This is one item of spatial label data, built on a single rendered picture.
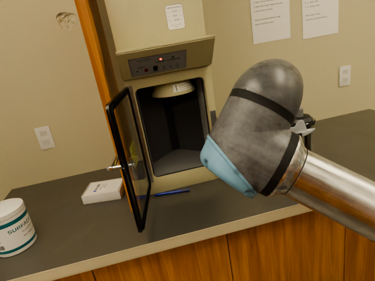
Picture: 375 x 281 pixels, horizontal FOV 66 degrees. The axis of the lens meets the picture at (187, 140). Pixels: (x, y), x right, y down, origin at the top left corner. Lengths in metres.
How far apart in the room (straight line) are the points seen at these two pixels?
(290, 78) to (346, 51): 1.43
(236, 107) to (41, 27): 1.21
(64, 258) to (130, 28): 0.77
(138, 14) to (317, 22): 1.05
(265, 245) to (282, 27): 1.10
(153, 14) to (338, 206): 0.82
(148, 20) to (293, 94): 0.69
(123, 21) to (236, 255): 0.89
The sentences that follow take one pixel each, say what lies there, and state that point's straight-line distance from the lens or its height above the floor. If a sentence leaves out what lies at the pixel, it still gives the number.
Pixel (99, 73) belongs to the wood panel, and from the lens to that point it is 0.97.
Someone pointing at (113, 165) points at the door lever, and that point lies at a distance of 0.86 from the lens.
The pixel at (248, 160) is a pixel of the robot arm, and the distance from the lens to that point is 0.44.
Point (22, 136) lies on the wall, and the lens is 1.64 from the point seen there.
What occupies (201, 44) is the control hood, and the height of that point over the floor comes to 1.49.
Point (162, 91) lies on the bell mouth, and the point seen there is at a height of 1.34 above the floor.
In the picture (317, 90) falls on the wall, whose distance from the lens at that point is 1.83.
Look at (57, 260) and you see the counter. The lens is 1.04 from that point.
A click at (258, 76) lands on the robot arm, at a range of 0.47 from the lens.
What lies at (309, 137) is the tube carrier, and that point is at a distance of 1.12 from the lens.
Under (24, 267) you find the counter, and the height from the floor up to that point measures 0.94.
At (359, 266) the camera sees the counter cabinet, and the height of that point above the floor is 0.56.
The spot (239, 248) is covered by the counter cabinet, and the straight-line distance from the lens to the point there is 1.08.
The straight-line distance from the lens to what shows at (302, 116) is 1.12.
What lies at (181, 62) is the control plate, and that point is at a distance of 1.01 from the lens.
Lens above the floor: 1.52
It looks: 20 degrees down
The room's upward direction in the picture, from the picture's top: 10 degrees counter-clockwise
